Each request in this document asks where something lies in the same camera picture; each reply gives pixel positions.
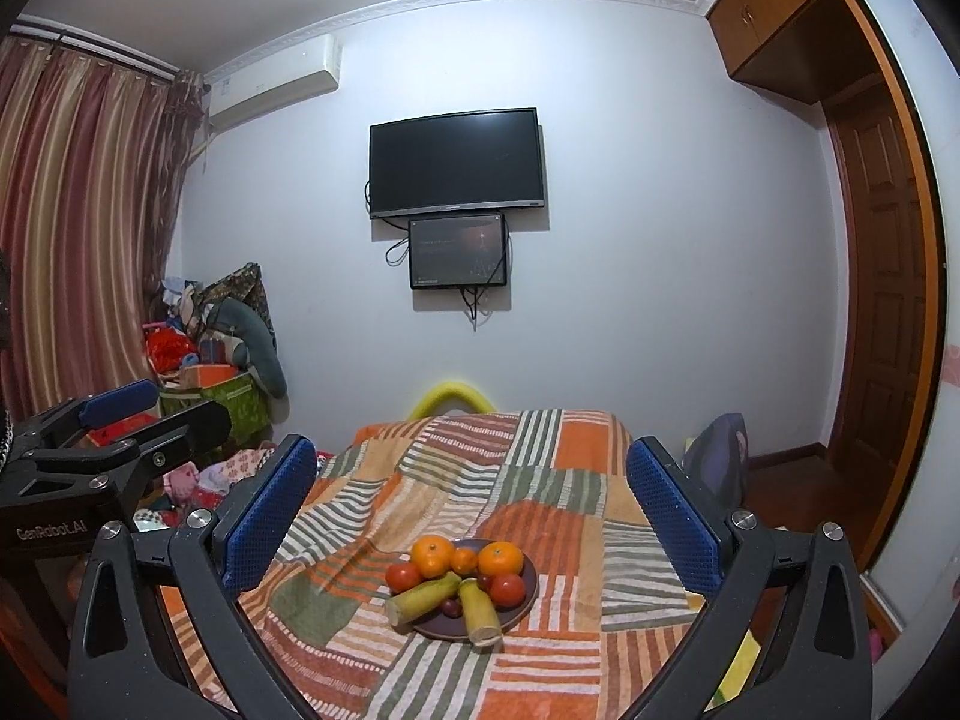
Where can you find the yellow foam tube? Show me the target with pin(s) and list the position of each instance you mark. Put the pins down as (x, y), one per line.
(442, 390)

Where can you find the wooden overhead cabinet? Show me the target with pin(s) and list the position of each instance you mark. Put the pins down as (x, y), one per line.
(780, 7)

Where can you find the green storage box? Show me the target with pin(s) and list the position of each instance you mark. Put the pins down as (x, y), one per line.
(236, 412)

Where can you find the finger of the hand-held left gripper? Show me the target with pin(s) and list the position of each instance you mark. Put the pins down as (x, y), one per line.
(120, 401)
(187, 427)

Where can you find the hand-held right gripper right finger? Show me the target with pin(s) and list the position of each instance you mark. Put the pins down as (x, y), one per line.
(675, 517)

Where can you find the patterned dark cloth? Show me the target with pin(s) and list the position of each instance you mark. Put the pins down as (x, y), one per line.
(240, 285)

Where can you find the purple ceramic plate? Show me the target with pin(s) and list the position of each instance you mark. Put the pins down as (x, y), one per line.
(521, 611)

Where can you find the small orange mandarin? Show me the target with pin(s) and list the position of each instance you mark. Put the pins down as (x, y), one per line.
(463, 561)

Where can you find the yellow corn cob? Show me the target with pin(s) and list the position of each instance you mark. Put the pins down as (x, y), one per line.
(424, 598)
(480, 615)

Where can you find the small black monitor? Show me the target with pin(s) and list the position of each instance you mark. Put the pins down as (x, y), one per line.
(457, 251)

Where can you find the black wall television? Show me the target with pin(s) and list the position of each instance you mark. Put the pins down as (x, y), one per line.
(457, 161)

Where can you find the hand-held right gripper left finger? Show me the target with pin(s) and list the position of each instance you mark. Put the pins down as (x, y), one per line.
(262, 510)

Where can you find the grey plush toy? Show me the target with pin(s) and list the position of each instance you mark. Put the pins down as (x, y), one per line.
(255, 345)

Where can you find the white air conditioner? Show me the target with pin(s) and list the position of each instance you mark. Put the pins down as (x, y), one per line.
(270, 82)

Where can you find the red plastic bag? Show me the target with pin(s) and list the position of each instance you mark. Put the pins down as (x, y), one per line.
(169, 351)

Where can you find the dark blue backpack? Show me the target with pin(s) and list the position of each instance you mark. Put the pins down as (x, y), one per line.
(712, 457)

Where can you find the small red tomato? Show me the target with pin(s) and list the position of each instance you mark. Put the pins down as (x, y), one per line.
(403, 577)

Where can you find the pile of clothes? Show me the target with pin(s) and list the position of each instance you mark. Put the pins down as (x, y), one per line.
(217, 480)

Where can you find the yellow cloth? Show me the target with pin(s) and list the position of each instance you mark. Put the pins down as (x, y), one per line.
(739, 667)

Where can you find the large orange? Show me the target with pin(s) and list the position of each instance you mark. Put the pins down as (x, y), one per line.
(431, 555)
(500, 559)

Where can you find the striped patchwork blanket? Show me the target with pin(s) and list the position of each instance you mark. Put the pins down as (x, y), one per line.
(450, 480)

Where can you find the brown wooden door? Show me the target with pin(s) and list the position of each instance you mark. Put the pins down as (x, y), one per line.
(877, 277)

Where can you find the striped red curtain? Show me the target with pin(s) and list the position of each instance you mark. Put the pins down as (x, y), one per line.
(75, 225)

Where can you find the large red tomato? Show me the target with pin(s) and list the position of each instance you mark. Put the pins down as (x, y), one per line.
(508, 589)

